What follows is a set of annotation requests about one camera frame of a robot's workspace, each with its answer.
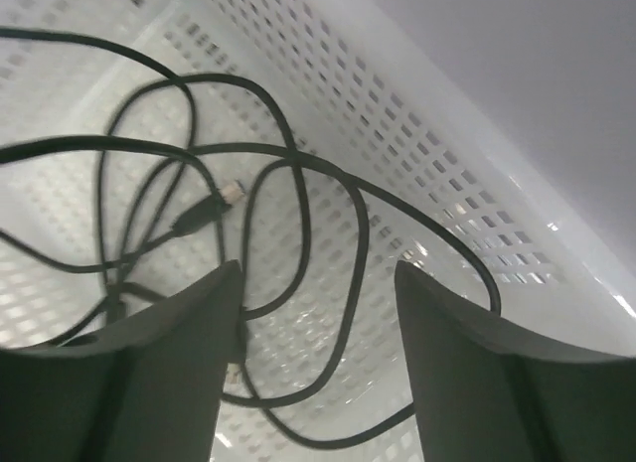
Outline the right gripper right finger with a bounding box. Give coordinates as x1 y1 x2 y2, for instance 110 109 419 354
395 262 635 461

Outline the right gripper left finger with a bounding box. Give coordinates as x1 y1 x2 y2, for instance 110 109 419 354
1 261 243 461

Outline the black USB cable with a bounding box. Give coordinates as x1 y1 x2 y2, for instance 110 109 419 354
0 27 372 406

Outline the right white perforated basket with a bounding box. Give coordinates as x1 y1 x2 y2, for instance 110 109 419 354
1 0 635 461

